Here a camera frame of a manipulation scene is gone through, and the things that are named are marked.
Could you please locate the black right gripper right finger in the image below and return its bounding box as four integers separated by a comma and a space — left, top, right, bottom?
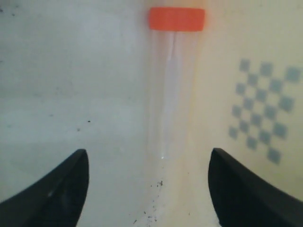
208, 148, 303, 227

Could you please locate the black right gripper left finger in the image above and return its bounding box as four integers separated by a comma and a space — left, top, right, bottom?
0, 149, 89, 227

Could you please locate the orange-capped tube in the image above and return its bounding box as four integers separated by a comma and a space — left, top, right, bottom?
148, 6, 205, 159

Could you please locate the cream bin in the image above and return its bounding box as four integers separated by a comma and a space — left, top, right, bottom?
0, 0, 303, 227

